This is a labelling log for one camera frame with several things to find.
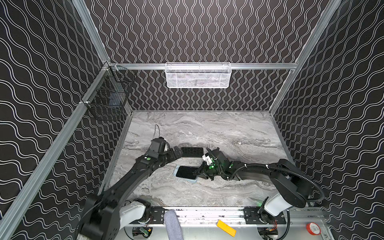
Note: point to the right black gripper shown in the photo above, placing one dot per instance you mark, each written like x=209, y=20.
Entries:
x=207, y=169

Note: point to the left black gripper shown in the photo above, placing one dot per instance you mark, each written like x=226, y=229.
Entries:
x=175, y=153

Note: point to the black phone case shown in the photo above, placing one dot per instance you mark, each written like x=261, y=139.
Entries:
x=192, y=152

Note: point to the black smartphone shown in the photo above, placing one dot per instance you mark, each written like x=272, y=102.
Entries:
x=186, y=172

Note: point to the light green phone case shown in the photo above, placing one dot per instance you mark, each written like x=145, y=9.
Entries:
x=193, y=181

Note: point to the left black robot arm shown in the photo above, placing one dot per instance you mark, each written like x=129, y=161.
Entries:
x=101, y=216

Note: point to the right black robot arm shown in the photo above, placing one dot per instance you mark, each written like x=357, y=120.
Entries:
x=294, y=188

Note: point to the grey cloth roll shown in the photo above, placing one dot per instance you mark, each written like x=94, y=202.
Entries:
x=173, y=227

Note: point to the yellow block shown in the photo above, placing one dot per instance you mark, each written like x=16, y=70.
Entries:
x=226, y=228

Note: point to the red tape roll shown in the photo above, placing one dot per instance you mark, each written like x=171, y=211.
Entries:
x=313, y=229

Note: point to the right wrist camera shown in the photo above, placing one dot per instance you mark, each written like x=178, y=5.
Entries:
x=207, y=158

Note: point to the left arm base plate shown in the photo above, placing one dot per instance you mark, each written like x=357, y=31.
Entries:
x=154, y=217

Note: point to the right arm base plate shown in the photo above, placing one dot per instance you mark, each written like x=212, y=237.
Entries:
x=255, y=216

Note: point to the white wire basket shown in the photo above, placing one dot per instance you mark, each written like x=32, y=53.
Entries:
x=194, y=75

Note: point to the black wire basket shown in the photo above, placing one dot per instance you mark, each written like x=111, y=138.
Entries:
x=110, y=99

